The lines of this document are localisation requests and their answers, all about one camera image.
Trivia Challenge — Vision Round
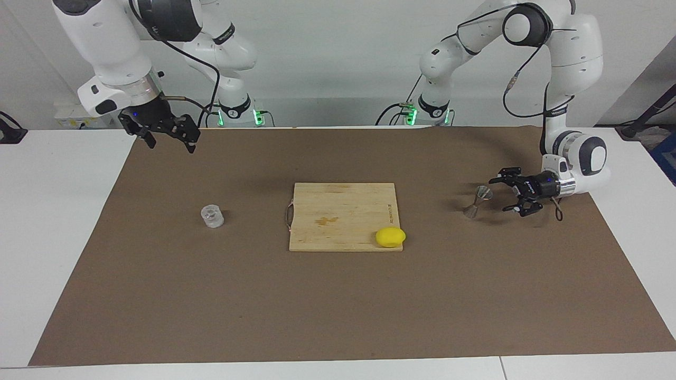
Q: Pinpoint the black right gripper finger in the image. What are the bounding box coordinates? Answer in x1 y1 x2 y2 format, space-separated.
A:
170 113 202 154
118 112 157 149

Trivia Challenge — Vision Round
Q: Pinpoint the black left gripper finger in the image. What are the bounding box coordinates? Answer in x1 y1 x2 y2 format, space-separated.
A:
489 167 524 186
502 194 543 218

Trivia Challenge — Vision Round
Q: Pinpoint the steel double jigger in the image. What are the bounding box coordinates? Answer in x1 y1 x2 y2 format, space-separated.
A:
463 185 493 218

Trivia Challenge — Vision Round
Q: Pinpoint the small clear glass cup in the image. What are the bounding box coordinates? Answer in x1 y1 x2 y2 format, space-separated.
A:
200 204 224 229

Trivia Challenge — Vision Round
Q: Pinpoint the black stand leg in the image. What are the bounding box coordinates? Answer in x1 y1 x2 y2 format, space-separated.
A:
615 84 676 140

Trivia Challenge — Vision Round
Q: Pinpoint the blue crate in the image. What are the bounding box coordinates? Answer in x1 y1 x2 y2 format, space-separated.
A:
650 132 676 185

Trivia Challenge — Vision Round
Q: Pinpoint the yellow lemon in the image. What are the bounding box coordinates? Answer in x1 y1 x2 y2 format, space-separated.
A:
375 227 407 248

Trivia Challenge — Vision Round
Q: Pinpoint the wooden cutting board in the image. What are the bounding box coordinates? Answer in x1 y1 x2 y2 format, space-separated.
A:
285 183 403 252

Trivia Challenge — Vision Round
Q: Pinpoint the brown paper table mat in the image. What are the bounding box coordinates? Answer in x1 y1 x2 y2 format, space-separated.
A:
29 126 676 366

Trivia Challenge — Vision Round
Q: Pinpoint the black base power cable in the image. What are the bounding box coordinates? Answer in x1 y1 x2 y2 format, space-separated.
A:
197 102 222 128
376 79 426 126

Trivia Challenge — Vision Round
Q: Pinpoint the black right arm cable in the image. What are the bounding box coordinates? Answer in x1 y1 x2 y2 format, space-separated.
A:
129 0 221 114

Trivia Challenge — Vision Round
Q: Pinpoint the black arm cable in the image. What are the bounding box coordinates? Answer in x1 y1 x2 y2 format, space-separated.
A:
454 4 577 222
129 0 221 114

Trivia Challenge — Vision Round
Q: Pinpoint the white wall socket box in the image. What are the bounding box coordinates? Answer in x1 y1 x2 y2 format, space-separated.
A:
54 103 119 129

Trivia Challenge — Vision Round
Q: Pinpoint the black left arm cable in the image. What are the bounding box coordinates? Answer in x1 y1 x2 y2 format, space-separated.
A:
454 4 577 222

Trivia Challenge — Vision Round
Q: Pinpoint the black clamp mount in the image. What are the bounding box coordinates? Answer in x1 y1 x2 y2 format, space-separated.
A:
0 111 28 144

